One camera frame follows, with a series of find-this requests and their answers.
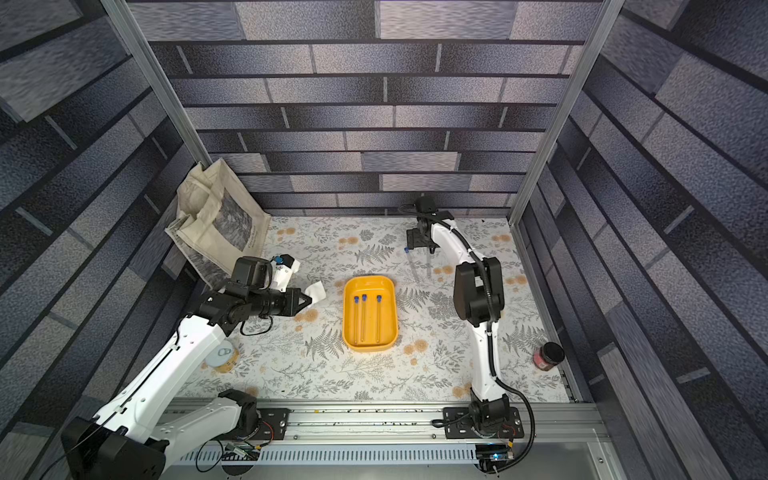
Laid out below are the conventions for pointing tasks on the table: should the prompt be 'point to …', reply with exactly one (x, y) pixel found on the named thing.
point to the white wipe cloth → (316, 292)
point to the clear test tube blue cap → (356, 312)
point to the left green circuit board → (240, 452)
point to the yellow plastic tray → (370, 313)
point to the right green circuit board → (494, 453)
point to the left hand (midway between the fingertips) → (311, 298)
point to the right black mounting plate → (511, 428)
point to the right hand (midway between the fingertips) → (428, 237)
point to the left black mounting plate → (273, 423)
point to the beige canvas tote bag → (220, 219)
